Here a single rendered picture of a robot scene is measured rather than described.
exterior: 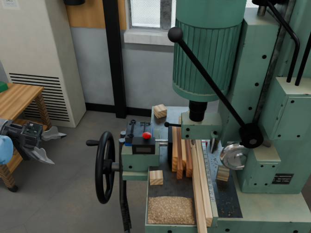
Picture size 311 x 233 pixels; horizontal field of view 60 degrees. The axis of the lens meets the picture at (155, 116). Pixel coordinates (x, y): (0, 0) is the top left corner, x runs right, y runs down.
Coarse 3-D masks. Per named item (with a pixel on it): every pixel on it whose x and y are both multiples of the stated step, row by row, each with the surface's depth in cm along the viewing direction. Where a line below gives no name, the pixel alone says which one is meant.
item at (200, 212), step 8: (192, 152) 98; (192, 160) 95; (192, 176) 93; (200, 184) 87; (200, 192) 84; (200, 200) 82; (200, 208) 80; (200, 216) 78; (200, 224) 76; (200, 232) 74
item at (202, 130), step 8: (184, 112) 95; (184, 120) 92; (208, 120) 92; (216, 120) 92; (184, 128) 91; (192, 128) 91; (200, 128) 91; (208, 128) 91; (216, 128) 91; (184, 136) 93; (192, 136) 93; (200, 136) 93; (208, 136) 93
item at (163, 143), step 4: (168, 128) 100; (168, 132) 98; (172, 132) 98; (168, 136) 96; (172, 136) 96; (156, 140) 100; (160, 140) 100; (164, 140) 100; (168, 140) 95; (172, 140) 95; (160, 144) 99; (164, 144) 99; (168, 144) 94; (172, 144) 94; (168, 148) 96; (172, 148) 96; (168, 152) 97; (168, 156) 98
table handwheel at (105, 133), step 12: (108, 132) 108; (108, 144) 114; (96, 156) 97; (108, 156) 111; (96, 168) 95; (108, 168) 106; (96, 180) 95; (108, 180) 112; (96, 192) 97; (108, 192) 112
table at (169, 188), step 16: (176, 112) 123; (160, 128) 114; (160, 160) 100; (128, 176) 99; (144, 176) 98; (176, 176) 94; (160, 192) 89; (176, 192) 89; (192, 192) 89; (160, 224) 80; (176, 224) 80; (192, 224) 80
